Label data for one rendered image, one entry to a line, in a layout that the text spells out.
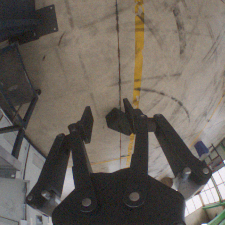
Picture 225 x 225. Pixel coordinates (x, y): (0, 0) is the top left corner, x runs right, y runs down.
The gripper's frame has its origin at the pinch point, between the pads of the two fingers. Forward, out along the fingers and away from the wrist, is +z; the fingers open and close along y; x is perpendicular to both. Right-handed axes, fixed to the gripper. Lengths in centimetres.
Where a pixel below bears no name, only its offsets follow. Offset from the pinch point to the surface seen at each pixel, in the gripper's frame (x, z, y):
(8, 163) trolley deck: -23, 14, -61
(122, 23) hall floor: 42, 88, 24
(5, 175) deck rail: -30, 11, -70
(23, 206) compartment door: -59, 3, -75
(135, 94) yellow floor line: -34, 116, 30
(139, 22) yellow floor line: 43, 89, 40
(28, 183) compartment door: -53, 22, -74
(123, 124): -65, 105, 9
